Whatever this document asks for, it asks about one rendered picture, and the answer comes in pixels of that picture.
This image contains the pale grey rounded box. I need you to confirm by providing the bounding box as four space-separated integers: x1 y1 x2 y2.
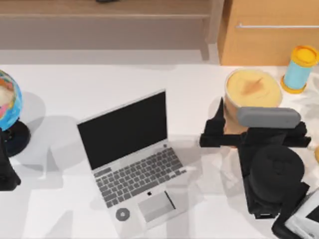
236 106 301 129

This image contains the orange paper cup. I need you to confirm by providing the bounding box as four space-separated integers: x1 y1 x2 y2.
222 67 284 150

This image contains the blue can with yellow lid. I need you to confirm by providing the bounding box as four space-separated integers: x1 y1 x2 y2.
280 45 319 94

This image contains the silver open laptop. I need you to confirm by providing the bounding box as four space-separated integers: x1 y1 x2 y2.
76 88 188 231

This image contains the wooden cupboard drawer front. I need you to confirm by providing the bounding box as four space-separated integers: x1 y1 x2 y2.
218 0 319 67

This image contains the grey round disc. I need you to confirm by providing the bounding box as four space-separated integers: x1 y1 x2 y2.
115 207 131 222

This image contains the wooden open shelf unit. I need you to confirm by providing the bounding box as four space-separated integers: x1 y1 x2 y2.
0 0 225 61

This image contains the colourful globe on black stand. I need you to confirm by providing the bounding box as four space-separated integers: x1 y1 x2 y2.
0 69 32 158

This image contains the long metal handle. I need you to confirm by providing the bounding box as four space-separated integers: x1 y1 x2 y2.
236 23 319 29

